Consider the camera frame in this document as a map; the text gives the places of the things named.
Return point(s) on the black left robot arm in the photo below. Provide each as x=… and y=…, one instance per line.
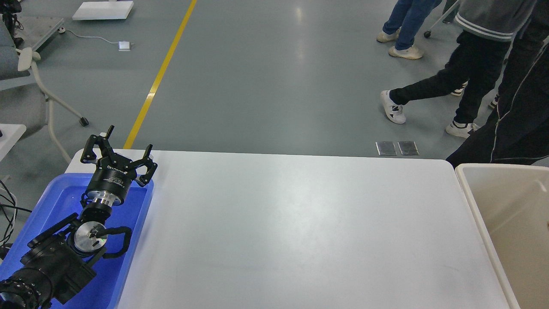
x=59, y=262

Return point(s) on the white flat board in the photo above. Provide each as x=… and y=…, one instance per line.
x=103, y=10

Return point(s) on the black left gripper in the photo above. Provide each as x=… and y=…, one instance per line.
x=111, y=178

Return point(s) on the person in black tracksuit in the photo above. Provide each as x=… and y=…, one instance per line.
x=517, y=130

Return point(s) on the white rolling chair base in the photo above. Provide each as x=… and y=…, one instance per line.
x=447, y=12

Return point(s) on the blue plastic bin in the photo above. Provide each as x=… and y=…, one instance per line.
x=61, y=198

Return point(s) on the white power adapter with cable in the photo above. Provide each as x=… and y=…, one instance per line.
x=123, y=46

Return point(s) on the metal floor plate left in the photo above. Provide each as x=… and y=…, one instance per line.
x=386, y=148

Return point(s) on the white side table corner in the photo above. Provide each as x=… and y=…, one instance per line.
x=11, y=133

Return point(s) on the grey office chair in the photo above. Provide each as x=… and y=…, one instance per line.
x=25, y=100

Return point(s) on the person in grey sweater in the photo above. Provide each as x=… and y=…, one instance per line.
x=488, y=29

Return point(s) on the metal floor plate right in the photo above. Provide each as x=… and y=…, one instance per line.
x=408, y=148

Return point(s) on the person in blue jeans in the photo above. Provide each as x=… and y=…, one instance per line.
x=404, y=23

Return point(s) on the beige plastic bin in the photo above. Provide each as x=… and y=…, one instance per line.
x=510, y=206

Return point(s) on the metal floor plate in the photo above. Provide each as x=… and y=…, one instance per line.
x=408, y=148
x=386, y=148

